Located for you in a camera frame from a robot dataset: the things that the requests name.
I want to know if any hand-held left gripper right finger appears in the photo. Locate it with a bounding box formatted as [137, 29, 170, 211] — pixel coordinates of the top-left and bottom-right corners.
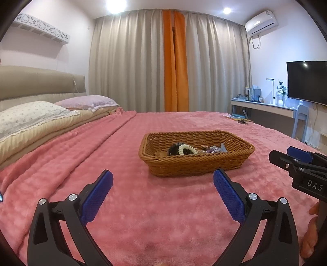
[213, 168, 300, 266]

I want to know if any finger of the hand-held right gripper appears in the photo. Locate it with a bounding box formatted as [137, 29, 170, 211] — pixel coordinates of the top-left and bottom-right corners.
[269, 150, 298, 174]
[287, 146, 314, 164]

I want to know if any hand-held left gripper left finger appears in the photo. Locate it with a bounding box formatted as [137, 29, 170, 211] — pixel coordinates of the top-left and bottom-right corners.
[27, 169, 114, 266]

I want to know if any brown wicker basket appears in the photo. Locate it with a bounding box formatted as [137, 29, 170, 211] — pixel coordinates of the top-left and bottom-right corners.
[139, 130, 255, 177]

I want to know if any white spiral hair tie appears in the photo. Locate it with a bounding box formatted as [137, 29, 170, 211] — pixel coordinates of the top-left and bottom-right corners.
[178, 144, 198, 156]

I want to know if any person's right hand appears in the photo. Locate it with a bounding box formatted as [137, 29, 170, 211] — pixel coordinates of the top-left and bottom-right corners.
[300, 202, 320, 259]

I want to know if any light blue chair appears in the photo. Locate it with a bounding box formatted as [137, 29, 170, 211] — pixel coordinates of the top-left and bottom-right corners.
[291, 104, 309, 141]

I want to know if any pink fleece blanket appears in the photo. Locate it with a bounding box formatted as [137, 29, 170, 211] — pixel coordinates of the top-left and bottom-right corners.
[0, 110, 320, 266]

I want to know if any white desk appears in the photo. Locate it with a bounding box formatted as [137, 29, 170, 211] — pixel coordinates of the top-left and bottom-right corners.
[231, 98, 298, 123]

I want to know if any white vase with flowers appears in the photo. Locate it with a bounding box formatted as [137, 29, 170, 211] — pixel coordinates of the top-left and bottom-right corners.
[276, 80, 289, 106]

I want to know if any colourful booklet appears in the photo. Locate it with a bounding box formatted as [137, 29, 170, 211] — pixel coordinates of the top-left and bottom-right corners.
[223, 115, 251, 122]

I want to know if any white desk lamp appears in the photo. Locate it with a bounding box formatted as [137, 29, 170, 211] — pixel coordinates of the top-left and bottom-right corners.
[266, 78, 277, 105]

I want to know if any row of books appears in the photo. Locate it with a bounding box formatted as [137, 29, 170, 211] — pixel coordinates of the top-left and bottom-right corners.
[245, 84, 263, 103]

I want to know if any black television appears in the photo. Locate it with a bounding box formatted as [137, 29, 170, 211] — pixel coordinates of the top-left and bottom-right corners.
[286, 61, 327, 105]

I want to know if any beige quilt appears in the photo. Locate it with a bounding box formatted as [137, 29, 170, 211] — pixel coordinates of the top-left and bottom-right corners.
[0, 106, 123, 169]

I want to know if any lavender pillow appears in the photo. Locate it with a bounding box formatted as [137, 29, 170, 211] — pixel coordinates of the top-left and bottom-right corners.
[54, 95, 119, 112]

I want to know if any white floral pillow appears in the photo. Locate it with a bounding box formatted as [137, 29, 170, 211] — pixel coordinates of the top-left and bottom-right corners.
[0, 100, 80, 140]

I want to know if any beige curtain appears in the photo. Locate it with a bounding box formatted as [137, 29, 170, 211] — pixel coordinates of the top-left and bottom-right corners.
[88, 10, 166, 113]
[184, 14, 252, 114]

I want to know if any beige padded headboard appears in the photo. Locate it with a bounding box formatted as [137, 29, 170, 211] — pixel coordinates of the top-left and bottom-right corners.
[0, 65, 86, 113]

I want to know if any white air conditioner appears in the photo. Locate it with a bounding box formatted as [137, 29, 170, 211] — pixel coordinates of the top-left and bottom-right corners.
[245, 10, 279, 35]

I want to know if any orange curtain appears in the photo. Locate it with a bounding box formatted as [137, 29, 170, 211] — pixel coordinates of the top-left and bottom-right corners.
[162, 10, 189, 113]

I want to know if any black hair tie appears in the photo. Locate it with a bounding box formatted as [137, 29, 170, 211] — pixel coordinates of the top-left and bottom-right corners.
[168, 143, 197, 156]

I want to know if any white cutout wall shelf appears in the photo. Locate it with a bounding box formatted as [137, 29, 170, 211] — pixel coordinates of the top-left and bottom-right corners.
[11, 13, 70, 44]

